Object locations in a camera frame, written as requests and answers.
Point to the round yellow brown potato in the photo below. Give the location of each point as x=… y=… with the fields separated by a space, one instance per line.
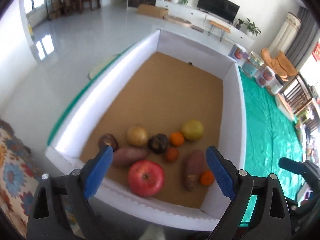
x=136 y=135

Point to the large leafy potted plant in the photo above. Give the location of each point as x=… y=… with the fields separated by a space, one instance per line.
x=252 y=27

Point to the white cardboard box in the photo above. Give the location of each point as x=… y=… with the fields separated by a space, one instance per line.
x=162 y=92

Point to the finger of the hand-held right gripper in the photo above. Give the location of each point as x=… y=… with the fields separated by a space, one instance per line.
x=291 y=164

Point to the pink label can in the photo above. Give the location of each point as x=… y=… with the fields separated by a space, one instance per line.
x=238 y=52
x=266 y=76

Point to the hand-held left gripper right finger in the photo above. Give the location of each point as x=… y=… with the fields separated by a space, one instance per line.
x=221 y=172

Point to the brown cardboard box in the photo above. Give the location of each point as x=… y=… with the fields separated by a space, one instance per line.
x=152 y=11

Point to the black television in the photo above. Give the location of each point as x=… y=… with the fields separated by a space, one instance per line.
x=217 y=6

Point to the large sweet potato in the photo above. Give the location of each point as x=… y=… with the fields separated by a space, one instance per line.
x=193 y=168

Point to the red apple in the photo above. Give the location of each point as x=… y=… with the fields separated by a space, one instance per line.
x=146 y=181

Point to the small sweet potato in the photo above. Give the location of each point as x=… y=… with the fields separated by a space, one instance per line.
x=130 y=156

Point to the white standing air conditioner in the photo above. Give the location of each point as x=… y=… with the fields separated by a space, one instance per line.
x=286 y=32

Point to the dark wooden bench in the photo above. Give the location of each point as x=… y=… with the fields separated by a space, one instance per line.
x=300 y=92

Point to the grey curtain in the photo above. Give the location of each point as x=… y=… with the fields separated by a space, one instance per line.
x=302 y=32

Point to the round wooden board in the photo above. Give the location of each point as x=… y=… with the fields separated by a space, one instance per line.
x=177 y=20

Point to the yellow green orange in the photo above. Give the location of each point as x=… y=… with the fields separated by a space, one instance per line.
x=192 y=130

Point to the dark brown mushroom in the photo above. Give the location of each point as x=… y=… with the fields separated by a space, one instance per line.
x=107 y=141
x=158 y=143

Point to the tangerine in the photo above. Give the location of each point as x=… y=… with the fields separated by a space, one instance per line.
x=206 y=177
x=177 y=139

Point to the small reddish brown fruit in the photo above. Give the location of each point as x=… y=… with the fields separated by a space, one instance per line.
x=172 y=154

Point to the red wall hanging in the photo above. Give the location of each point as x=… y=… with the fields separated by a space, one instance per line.
x=317 y=52

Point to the white television cabinet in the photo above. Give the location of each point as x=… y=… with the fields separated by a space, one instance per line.
x=180 y=8

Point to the small wooden hairpin table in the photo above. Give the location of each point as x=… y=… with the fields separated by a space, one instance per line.
x=218 y=25

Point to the small green potted plant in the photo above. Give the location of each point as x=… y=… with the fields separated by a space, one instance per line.
x=239 y=23

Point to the clear jar black lid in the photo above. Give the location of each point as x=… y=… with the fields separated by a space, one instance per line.
x=276 y=85

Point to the green tablecloth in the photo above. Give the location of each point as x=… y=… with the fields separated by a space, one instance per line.
x=270 y=135

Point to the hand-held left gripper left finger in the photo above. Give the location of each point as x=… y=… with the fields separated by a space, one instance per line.
x=98 y=172

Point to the teal glass jar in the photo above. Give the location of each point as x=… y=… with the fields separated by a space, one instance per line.
x=252 y=63

